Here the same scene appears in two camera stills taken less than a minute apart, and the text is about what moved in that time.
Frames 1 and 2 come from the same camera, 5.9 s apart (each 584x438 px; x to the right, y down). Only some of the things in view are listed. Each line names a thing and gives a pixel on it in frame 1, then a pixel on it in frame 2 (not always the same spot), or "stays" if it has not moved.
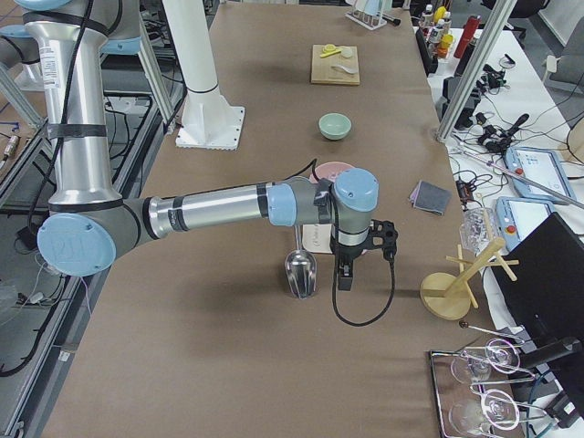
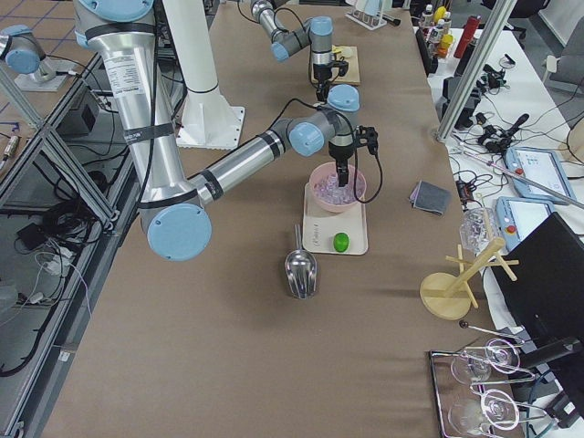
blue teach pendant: x=541 y=167 stays
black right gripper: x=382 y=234 → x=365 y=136
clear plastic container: x=478 y=227 stays
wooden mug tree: x=447 y=296 stays
